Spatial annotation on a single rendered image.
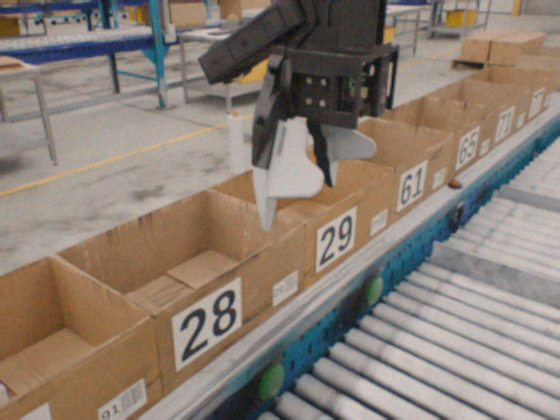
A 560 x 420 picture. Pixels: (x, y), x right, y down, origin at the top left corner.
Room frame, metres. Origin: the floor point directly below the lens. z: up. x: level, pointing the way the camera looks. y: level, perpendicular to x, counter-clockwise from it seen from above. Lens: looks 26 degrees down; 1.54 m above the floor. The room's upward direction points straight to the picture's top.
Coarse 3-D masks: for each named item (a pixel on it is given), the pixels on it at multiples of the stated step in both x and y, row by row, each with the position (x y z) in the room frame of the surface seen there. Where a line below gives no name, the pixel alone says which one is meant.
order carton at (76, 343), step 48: (0, 288) 0.75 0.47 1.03; (48, 288) 0.81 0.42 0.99; (96, 288) 0.73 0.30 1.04; (0, 336) 0.73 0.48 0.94; (48, 336) 0.79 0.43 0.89; (96, 336) 0.75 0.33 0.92; (144, 336) 0.62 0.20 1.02; (48, 384) 0.51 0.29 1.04; (96, 384) 0.56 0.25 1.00; (144, 384) 0.62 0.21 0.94
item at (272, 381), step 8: (272, 368) 0.75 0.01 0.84; (280, 368) 0.76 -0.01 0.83; (264, 376) 0.73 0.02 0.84; (272, 376) 0.74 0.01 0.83; (280, 376) 0.76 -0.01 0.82; (264, 384) 0.72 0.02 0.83; (272, 384) 0.74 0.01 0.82; (280, 384) 0.76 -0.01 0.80; (264, 392) 0.72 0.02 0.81; (272, 392) 0.74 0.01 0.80; (264, 400) 0.72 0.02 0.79
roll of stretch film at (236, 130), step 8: (232, 112) 3.88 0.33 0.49; (232, 120) 3.84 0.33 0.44; (240, 120) 3.86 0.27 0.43; (232, 128) 3.84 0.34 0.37; (240, 128) 3.85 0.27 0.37; (232, 136) 3.85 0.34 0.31; (240, 136) 3.85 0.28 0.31; (232, 144) 3.85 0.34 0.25; (240, 144) 3.85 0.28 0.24; (232, 152) 3.85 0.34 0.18; (240, 152) 3.85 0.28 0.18; (232, 160) 3.85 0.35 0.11; (240, 160) 3.85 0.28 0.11; (232, 168) 3.85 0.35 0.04; (240, 168) 3.85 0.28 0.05
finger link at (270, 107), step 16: (272, 80) 0.40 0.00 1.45; (272, 96) 0.39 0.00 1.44; (256, 112) 0.39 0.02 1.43; (272, 112) 0.39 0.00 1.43; (288, 112) 0.41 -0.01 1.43; (256, 128) 0.39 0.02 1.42; (272, 128) 0.39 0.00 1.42; (256, 144) 0.39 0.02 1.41; (272, 144) 0.39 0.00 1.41; (256, 160) 0.39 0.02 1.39
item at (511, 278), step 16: (432, 256) 1.30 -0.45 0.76; (448, 256) 1.27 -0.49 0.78; (464, 256) 1.24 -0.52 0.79; (480, 256) 1.22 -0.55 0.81; (464, 272) 1.24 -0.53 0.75; (480, 272) 1.21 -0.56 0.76; (496, 272) 1.19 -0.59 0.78; (512, 272) 1.16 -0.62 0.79; (528, 272) 1.14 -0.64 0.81; (512, 288) 1.16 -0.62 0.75; (528, 288) 1.14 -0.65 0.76; (544, 288) 1.11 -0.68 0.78
